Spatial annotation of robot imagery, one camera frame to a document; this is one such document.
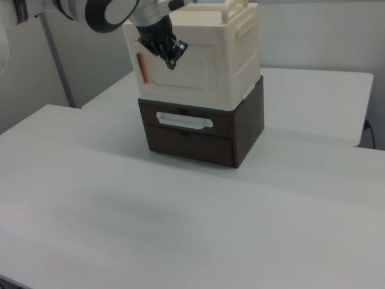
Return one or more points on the dark brown drawer box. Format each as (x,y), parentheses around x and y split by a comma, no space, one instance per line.
(246,120)

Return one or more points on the dark brown deep drawer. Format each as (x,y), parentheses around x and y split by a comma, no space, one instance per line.
(192,147)

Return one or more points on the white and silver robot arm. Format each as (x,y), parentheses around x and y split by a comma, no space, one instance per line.
(105,12)

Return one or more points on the cream plastic storage cabinet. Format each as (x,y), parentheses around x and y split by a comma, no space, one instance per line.
(240,60)

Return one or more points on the dark brown shallow drawer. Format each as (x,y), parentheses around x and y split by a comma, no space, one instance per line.
(222,123)

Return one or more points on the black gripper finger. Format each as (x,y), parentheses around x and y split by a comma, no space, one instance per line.
(181,47)
(171,62)

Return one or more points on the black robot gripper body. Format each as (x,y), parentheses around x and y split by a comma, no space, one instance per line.
(156,33)

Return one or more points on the cream cabinet door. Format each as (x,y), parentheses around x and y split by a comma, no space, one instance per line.
(186,75)

